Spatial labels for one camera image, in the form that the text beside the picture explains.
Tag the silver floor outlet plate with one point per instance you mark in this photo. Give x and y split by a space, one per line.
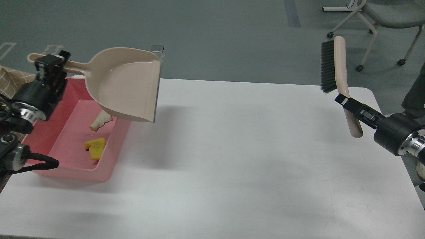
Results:
157 48

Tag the beige hand brush black bristles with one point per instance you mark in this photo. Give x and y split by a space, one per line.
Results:
333 69

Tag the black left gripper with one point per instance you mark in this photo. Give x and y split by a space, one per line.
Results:
36 101

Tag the triangular bread slice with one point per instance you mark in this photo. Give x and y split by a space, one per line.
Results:
102 118

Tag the beige checkered cloth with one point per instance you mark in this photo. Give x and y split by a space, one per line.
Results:
11 80

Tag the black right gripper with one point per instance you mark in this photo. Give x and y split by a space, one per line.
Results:
397 133

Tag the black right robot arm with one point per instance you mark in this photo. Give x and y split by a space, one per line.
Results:
396 133

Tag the beige plastic dustpan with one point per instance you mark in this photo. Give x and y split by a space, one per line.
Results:
124 81

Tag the grey office chair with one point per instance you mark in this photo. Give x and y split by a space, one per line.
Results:
392 14

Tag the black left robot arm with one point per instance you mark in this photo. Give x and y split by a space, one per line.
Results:
15 156

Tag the pink plastic bin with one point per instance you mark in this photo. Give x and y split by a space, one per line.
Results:
62 137

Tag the yellow sponge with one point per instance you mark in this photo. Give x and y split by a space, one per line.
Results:
95 148

